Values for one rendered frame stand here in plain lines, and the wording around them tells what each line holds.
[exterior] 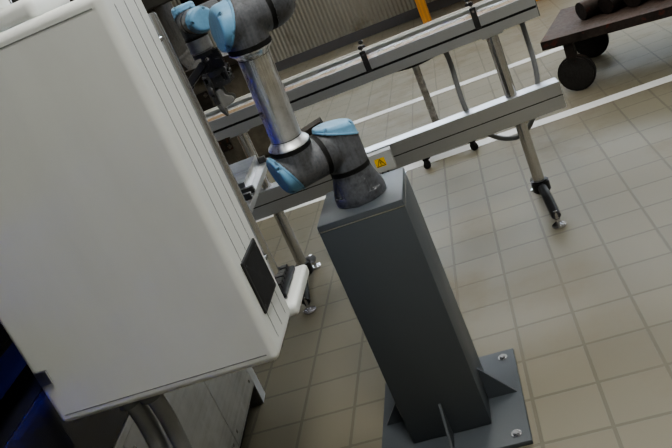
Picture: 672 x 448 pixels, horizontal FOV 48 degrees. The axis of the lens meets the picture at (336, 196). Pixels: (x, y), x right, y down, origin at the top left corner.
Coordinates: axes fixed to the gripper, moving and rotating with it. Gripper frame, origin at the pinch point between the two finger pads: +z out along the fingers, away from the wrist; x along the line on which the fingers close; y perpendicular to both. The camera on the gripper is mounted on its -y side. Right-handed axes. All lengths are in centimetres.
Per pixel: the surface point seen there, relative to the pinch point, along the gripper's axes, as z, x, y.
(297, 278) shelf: 29, -75, 19
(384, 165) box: 61, 80, 33
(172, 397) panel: 62, -52, -36
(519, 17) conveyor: 23, 82, 106
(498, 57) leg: 36, 86, 94
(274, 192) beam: 57, 85, -18
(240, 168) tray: 20.3, 5.7, -4.6
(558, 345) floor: 110, -15, 73
